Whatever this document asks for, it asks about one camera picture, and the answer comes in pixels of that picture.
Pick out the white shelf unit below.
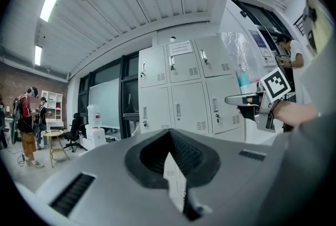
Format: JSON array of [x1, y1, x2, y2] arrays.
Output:
[[40, 89, 64, 126]]

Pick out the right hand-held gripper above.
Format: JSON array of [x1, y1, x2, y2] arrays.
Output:
[[225, 67, 292, 133]]

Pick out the white paper notice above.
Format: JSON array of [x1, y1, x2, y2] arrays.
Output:
[[169, 40, 194, 57]]

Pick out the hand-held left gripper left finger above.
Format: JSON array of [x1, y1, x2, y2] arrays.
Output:
[[124, 129, 171, 189]]

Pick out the white wall notice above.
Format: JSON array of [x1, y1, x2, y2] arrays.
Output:
[[261, 47, 276, 67]]

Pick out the person's right forearm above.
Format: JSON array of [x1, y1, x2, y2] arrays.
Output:
[[272, 100, 319, 128]]

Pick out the grey metal locker cabinet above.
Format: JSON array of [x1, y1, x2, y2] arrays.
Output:
[[138, 34, 247, 214], [138, 35, 246, 214]]

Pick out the white water dispenser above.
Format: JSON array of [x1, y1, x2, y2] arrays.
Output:
[[85, 125, 107, 148]]

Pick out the silver foil wrapped duct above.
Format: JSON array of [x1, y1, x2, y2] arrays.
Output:
[[220, 32, 266, 84]]

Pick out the teal bottle with pink cap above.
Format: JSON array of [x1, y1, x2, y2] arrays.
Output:
[[235, 64, 250, 88]]

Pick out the white cabinet door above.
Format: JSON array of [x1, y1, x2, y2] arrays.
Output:
[[205, 78, 246, 135]]

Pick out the black office chair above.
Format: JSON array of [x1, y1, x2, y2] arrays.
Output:
[[62, 112, 87, 153]]

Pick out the round light wooden table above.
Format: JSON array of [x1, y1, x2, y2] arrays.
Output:
[[41, 129, 71, 169]]

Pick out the frosted glass board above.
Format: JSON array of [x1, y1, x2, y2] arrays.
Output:
[[88, 77, 121, 130]]

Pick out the black framed window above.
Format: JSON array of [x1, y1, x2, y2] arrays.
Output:
[[78, 51, 140, 139]]

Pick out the water cooler bottle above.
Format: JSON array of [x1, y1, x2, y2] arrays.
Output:
[[87, 104, 102, 127]]

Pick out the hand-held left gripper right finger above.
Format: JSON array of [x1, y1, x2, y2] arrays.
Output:
[[170, 129, 221, 190]]

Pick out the blue wall poster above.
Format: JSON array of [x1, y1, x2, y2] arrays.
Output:
[[248, 29, 267, 49]]

